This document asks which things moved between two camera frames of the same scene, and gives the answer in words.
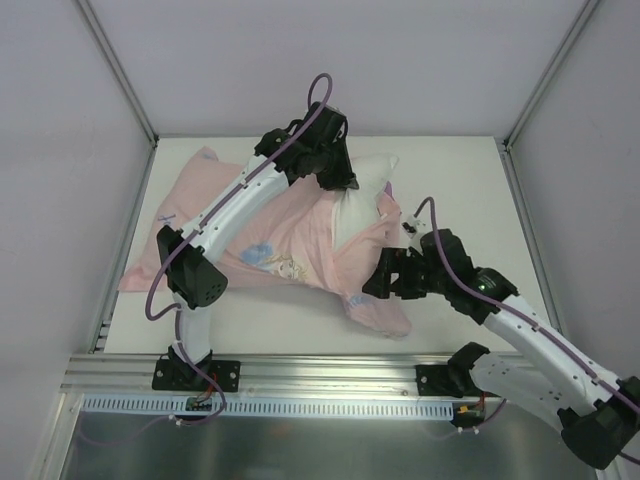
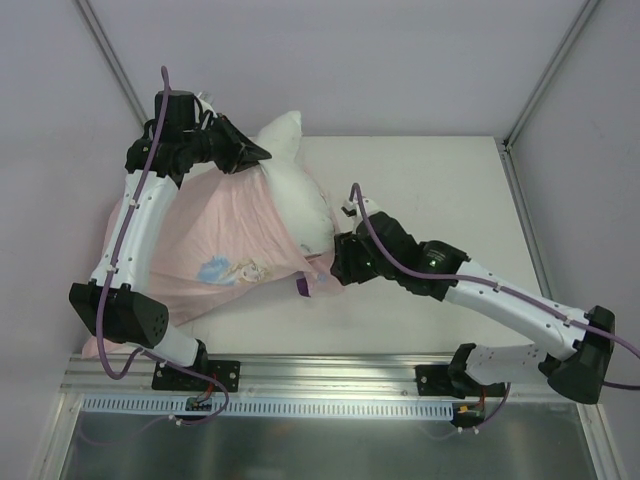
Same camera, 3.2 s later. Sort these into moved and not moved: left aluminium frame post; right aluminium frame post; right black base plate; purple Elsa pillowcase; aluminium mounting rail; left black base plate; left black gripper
Moved: left black gripper; purple Elsa pillowcase
Not moved: aluminium mounting rail; left aluminium frame post; left black base plate; right black base plate; right aluminium frame post
